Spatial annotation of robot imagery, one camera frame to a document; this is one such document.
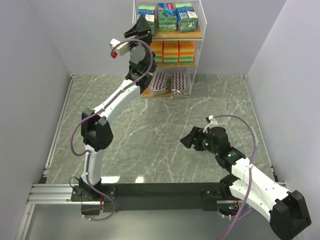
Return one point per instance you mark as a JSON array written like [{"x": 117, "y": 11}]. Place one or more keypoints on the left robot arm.
[{"x": 96, "y": 123}]

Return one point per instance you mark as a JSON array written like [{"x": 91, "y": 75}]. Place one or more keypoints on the middle wooden shelf board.
[{"x": 174, "y": 52}]

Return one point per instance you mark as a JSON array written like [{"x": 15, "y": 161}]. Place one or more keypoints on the white wire shelf rack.
[{"x": 189, "y": 70}]

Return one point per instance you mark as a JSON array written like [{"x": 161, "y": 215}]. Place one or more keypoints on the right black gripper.
[{"x": 195, "y": 141}]

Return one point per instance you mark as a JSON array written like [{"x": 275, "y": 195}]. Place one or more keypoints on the orange sponge pack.
[
  {"x": 186, "y": 52},
  {"x": 170, "y": 52},
  {"x": 157, "y": 47}
]

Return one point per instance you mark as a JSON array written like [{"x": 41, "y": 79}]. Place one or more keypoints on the top wooden shelf board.
[{"x": 177, "y": 35}]

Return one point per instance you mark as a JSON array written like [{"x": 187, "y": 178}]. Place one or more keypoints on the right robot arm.
[{"x": 286, "y": 211}]

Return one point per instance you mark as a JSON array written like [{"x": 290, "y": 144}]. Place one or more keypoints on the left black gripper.
[{"x": 139, "y": 32}]

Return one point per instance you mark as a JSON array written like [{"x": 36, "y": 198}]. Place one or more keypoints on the black base beam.
[{"x": 167, "y": 196}]

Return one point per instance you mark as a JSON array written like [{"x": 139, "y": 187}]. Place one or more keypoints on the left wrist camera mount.
[{"x": 120, "y": 50}]

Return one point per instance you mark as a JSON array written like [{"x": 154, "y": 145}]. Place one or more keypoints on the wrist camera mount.
[
  {"x": 211, "y": 123},
  {"x": 120, "y": 50}
]

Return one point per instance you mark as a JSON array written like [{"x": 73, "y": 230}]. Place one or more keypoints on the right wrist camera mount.
[{"x": 211, "y": 123}]

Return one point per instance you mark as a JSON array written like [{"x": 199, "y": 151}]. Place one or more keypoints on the purple wavy sponge pack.
[
  {"x": 159, "y": 83},
  {"x": 179, "y": 84}
]

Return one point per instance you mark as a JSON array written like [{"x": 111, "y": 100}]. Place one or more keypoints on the right aluminium rail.
[{"x": 276, "y": 179}]

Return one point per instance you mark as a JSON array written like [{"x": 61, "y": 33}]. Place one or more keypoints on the blue green sponge pack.
[
  {"x": 149, "y": 13},
  {"x": 187, "y": 19},
  {"x": 166, "y": 17}
]

